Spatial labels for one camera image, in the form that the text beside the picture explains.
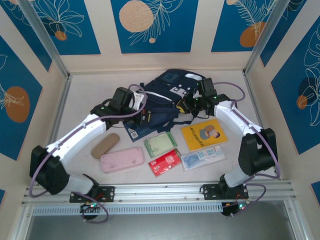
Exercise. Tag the navy blue student backpack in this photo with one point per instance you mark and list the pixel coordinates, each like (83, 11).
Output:
(160, 92)

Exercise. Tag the green notebook packet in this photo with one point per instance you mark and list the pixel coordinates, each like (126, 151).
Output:
(158, 145)

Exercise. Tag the yellow illustrated book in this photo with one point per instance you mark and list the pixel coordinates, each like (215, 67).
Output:
(195, 140)

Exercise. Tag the pink pencil case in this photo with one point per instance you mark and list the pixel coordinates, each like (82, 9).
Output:
(120, 160)

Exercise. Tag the red packet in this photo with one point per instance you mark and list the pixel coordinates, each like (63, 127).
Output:
(162, 165)

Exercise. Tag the tan glasses case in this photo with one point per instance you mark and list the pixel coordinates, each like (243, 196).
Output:
(103, 146)

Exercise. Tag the clear blue plastic packet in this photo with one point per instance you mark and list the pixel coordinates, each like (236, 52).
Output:
(200, 160)

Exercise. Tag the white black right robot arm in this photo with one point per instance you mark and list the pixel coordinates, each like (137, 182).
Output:
(240, 120)

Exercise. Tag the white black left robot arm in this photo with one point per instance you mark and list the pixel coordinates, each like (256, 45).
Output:
(82, 132)

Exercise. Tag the small circuit board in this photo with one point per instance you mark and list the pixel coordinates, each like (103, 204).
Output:
(240, 206)
(90, 207)

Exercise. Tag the aluminium table side rail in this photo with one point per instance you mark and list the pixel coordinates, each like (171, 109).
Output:
(58, 112)
(250, 87)

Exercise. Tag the blue floral wall panel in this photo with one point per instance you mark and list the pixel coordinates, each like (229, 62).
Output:
(27, 42)
(175, 25)
(75, 37)
(287, 100)
(232, 25)
(297, 27)
(15, 75)

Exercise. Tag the aluminium mounting rail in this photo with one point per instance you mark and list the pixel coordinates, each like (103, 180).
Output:
(160, 192)

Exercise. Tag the aluminium frame post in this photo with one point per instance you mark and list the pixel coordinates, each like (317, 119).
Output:
(45, 37)
(268, 37)

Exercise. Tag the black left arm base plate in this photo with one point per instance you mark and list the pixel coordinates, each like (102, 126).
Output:
(108, 193)

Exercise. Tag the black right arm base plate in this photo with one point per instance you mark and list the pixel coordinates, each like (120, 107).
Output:
(210, 191)

